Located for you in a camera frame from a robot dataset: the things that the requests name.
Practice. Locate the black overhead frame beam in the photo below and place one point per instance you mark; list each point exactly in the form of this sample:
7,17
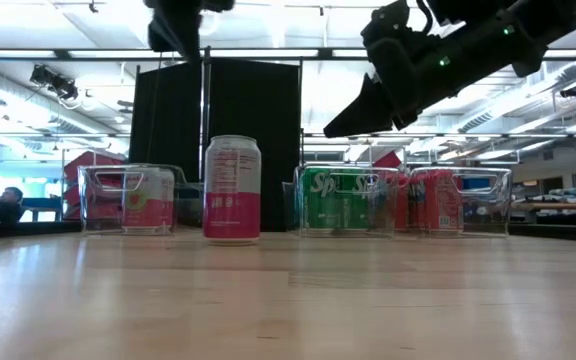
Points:
278,53

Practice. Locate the black aluminium table frame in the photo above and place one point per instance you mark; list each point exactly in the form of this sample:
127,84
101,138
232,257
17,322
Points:
558,232

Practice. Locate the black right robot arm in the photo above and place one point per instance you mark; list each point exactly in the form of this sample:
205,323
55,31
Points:
543,25

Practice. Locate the black fabric divider screen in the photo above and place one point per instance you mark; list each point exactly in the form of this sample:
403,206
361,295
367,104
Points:
248,110

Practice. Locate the wooden workbench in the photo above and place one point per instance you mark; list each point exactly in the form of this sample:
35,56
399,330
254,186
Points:
558,206

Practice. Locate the clear plastic bin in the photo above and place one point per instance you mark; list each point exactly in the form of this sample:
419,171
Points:
298,220
98,220
488,210

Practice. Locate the blue storage bins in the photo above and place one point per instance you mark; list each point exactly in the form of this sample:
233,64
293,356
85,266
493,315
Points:
475,183

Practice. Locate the black ceiling fixture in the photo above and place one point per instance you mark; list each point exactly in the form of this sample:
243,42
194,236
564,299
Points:
571,90

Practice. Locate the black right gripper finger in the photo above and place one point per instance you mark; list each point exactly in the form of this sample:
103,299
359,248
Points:
363,117

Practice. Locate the black ceiling camera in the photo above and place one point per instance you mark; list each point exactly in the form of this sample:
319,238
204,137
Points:
55,82

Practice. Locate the red soda can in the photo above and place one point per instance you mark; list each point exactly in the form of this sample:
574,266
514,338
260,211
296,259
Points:
416,210
402,205
443,200

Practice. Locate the red storage box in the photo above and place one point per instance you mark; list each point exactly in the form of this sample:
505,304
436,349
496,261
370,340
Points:
389,161

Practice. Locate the white air vent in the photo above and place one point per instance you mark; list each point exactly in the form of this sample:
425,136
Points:
535,75

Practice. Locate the black ceiling rail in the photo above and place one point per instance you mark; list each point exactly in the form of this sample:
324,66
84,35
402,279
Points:
468,135

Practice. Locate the red stacked storage boxes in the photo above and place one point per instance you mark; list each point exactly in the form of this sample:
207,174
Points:
90,160

